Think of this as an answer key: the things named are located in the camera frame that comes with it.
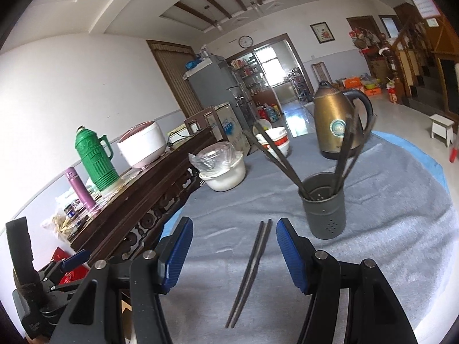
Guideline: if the bunch of dark chopsticks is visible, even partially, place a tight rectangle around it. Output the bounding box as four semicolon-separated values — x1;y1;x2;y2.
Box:
246;105;376;201

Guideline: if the wooden stair railing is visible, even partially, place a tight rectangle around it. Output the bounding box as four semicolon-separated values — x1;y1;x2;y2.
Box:
380;18;436;104

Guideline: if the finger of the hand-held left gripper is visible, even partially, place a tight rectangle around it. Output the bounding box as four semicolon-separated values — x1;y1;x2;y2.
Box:
39;249;91;282
40;280;86;314

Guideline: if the grey refrigerator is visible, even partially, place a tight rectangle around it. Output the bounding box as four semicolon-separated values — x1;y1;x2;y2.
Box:
183;54;252;151

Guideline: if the purple thermos bottle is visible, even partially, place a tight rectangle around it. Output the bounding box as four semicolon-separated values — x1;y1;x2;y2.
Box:
65;167;97;210

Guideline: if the blue tablecloth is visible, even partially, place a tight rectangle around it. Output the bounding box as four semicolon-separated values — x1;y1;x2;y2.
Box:
163;131;452;230

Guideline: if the white chest freezer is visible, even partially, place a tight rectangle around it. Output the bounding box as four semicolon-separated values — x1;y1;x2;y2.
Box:
204;103;239;144

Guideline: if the plain white bowl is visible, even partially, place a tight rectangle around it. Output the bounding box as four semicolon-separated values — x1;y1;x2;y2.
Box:
257;126;287;140

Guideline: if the red box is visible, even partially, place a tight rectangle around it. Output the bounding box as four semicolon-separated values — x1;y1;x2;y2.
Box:
50;249;90;287

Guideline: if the wooden chair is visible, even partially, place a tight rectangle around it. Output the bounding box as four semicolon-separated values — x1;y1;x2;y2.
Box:
311;62;328;87

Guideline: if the brown door curtain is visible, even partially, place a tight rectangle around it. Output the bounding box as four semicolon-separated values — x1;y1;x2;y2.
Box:
146;39;203;119

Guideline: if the dark wooden chopstick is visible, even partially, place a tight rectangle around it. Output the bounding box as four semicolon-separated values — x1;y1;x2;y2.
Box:
231;220;273;329
225;221;265;328

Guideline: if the gold electric kettle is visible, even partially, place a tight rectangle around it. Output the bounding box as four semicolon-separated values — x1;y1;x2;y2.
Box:
313;81;374;160

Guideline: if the dark carved wooden sideboard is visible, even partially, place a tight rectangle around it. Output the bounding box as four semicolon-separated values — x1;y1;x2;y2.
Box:
68;127;214;269

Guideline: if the white stool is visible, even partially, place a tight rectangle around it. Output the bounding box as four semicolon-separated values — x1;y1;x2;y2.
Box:
429;114;455;147

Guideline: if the grey metal chopstick holder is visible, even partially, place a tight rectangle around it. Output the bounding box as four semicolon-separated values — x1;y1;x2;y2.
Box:
299;173;347;240

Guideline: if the white rice cooker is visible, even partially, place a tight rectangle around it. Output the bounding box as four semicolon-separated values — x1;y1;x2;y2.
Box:
117;121;169;170

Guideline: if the glass display shelf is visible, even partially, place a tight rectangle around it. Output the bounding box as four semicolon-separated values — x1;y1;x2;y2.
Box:
229;55;268;119

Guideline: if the framed picture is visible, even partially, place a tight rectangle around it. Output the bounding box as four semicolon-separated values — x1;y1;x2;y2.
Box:
310;22;335;44

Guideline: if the clear plastic bag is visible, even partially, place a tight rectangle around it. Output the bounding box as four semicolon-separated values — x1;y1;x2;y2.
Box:
189;141;244;180

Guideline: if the wooden door frame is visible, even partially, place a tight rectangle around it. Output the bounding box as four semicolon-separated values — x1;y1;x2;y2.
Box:
229;33;312;115

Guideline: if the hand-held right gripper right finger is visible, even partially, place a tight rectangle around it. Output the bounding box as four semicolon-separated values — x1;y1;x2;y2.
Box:
275;218;418;344

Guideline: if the wooden bench back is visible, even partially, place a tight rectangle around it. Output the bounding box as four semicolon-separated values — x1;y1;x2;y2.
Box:
184;107;216;133

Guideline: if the green thermos jug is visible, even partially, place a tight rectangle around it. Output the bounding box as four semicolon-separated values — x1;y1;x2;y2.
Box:
75;126;120;191

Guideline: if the white basin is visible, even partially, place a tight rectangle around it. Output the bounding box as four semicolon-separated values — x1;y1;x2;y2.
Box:
199;158;247;192

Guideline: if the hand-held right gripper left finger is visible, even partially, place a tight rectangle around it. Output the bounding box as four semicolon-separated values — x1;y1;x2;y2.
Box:
50;217;195;344

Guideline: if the grey towel tablecloth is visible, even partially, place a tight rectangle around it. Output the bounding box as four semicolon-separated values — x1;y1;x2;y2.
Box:
156;131;459;344

